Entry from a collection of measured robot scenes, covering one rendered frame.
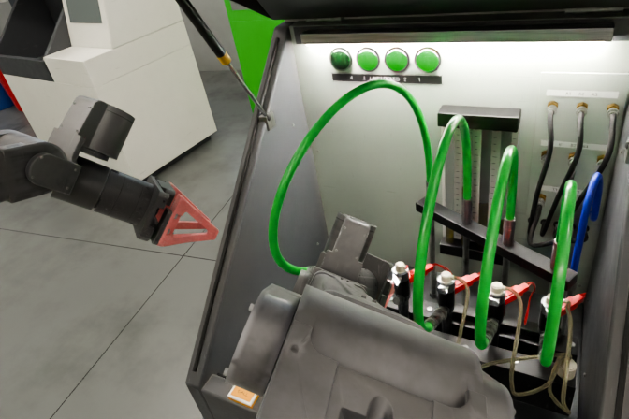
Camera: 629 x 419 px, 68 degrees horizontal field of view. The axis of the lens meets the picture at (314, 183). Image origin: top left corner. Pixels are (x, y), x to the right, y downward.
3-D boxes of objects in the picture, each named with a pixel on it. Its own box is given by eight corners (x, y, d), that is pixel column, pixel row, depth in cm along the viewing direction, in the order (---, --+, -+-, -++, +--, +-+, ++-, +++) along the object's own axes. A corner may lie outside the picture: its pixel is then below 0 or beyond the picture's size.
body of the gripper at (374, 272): (396, 265, 70) (373, 261, 65) (373, 328, 70) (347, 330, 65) (361, 249, 74) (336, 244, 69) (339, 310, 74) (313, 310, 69)
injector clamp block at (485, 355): (377, 377, 96) (370, 328, 88) (393, 339, 103) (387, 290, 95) (563, 440, 81) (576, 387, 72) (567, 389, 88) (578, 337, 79)
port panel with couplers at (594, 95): (523, 223, 95) (539, 79, 78) (526, 213, 97) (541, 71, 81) (598, 235, 89) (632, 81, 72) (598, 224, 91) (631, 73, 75)
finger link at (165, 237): (218, 203, 68) (156, 179, 63) (232, 217, 62) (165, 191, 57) (198, 245, 68) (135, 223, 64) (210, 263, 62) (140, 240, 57)
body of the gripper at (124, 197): (162, 179, 66) (109, 158, 63) (174, 196, 57) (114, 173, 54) (142, 220, 66) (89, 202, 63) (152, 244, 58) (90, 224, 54)
